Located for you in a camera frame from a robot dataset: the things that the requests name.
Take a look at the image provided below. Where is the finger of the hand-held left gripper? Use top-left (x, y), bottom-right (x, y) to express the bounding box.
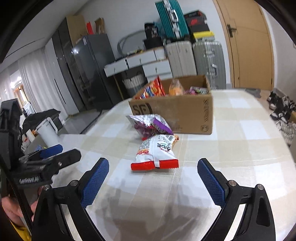
top-left (46, 149), bottom-right (82, 173)
top-left (40, 144), bottom-right (63, 159)

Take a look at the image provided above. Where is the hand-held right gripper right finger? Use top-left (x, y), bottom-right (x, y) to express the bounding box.
top-left (197, 158), bottom-right (275, 241)

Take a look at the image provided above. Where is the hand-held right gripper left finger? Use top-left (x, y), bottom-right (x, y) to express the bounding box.
top-left (31, 157), bottom-right (110, 241)

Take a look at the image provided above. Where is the white and red snack packet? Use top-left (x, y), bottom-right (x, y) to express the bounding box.
top-left (131, 134), bottom-right (179, 171)

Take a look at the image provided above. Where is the purple silver snack packet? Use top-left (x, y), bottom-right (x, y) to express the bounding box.
top-left (126, 114), bottom-right (174, 139)

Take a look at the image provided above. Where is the cardboard box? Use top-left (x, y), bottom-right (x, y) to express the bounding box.
top-left (128, 75), bottom-right (213, 135)

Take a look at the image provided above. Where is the silver bag with purple print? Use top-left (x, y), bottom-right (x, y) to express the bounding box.
top-left (188, 86), bottom-right (210, 95)

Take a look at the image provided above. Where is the orange bread packet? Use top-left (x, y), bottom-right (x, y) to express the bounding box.
top-left (168, 79), bottom-right (186, 96)

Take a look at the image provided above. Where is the red orange chips bag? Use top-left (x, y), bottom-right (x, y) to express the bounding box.
top-left (136, 76), bottom-right (166, 100)

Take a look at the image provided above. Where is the person's left hand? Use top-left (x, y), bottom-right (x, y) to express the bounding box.
top-left (2, 186), bottom-right (44, 224)

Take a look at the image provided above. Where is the white kettle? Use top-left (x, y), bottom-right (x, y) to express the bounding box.
top-left (36, 117), bottom-right (60, 147)

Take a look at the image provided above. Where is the black cloth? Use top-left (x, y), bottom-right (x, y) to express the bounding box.
top-left (22, 109), bottom-right (62, 130)

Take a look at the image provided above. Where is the checked tablecloth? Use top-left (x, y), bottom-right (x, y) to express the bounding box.
top-left (30, 89), bottom-right (296, 241)

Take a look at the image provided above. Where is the window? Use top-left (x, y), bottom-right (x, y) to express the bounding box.
top-left (11, 82), bottom-right (26, 102)

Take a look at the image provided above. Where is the white curtain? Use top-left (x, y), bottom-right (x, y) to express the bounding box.
top-left (17, 56), bottom-right (60, 116)

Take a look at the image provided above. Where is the tall dark cabinet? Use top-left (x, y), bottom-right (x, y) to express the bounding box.
top-left (52, 17), bottom-right (84, 114)

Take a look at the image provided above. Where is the dark grey refrigerator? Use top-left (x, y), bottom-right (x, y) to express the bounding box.
top-left (72, 34), bottom-right (123, 112)

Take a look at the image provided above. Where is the grey laundry basket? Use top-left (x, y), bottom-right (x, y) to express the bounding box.
top-left (122, 72), bottom-right (148, 99)

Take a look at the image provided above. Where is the row of shoes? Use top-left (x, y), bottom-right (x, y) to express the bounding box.
top-left (266, 91), bottom-right (296, 146)

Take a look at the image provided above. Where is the white drawer unit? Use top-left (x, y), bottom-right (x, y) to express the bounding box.
top-left (104, 46), bottom-right (173, 79)

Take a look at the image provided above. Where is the silver suitcase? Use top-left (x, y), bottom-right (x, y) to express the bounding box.
top-left (192, 40), bottom-right (226, 90)

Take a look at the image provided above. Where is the flat cardboard sheet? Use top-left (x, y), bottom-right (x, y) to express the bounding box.
top-left (67, 15), bottom-right (86, 44)

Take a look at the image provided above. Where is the white suitcase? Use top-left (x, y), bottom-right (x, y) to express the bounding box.
top-left (165, 41), bottom-right (197, 78)

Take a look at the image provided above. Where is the curved metal rack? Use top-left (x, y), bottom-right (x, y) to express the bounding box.
top-left (117, 30), bottom-right (146, 56)

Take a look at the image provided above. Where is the wooden door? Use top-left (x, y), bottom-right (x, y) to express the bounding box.
top-left (213, 0), bottom-right (274, 91)

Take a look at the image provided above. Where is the yellow box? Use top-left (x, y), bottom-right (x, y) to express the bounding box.
top-left (193, 31), bottom-right (215, 40)

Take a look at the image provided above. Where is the black bag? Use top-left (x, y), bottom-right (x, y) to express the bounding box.
top-left (143, 23), bottom-right (163, 49)

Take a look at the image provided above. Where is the black and red shoe box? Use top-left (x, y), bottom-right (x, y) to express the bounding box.
top-left (184, 10), bottom-right (210, 34)

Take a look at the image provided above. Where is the teal case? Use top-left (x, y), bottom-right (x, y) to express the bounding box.
top-left (155, 0), bottom-right (189, 40)

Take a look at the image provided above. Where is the black ribbed cable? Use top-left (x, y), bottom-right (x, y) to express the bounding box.
top-left (0, 154), bottom-right (33, 232)

